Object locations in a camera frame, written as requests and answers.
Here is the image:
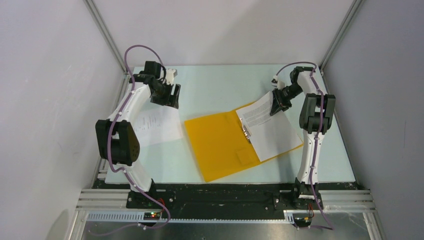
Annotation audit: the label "right controller board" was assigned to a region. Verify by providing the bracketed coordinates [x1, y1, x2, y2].
[293, 217, 313, 228]

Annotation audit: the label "front aluminium rail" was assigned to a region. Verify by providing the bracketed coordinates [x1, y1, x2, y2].
[76, 189, 377, 224]

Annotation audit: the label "white printed paper sheets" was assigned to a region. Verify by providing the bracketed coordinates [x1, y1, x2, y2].
[236, 91, 303, 162]

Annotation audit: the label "aluminium frame rail left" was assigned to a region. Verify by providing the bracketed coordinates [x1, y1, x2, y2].
[83, 0, 127, 74]

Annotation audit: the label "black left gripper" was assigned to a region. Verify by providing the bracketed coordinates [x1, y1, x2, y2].
[151, 80, 181, 109]

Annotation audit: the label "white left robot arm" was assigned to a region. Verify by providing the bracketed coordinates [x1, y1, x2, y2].
[95, 61, 181, 208]

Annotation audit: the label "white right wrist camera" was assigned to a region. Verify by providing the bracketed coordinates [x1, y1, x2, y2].
[271, 75, 286, 90]

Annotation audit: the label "yellow plastic folder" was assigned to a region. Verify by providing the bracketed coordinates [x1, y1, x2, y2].
[184, 100, 304, 183]

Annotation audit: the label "left controller board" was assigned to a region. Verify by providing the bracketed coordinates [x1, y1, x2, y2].
[143, 211, 162, 221]

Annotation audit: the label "controller board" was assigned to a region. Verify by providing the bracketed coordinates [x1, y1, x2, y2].
[143, 211, 162, 221]
[293, 217, 313, 228]

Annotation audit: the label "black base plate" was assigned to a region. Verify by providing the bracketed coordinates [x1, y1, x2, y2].
[96, 182, 360, 222]

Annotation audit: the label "metal folder clip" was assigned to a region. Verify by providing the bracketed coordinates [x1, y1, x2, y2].
[239, 117, 252, 144]

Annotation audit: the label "aluminium frame rail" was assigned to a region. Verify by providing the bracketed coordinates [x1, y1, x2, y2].
[83, 0, 127, 74]
[319, 0, 365, 72]

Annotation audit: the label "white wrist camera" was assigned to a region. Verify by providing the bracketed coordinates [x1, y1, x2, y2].
[165, 68, 178, 85]
[271, 75, 286, 90]

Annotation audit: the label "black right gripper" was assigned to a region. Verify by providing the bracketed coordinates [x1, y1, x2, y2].
[269, 82, 303, 117]

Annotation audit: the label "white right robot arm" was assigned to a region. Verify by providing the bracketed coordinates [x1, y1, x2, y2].
[270, 66, 336, 209]

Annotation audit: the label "aluminium frame rail right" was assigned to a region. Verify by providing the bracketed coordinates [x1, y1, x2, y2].
[319, 0, 365, 72]

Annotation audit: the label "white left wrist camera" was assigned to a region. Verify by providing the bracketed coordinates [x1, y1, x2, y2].
[165, 68, 178, 85]

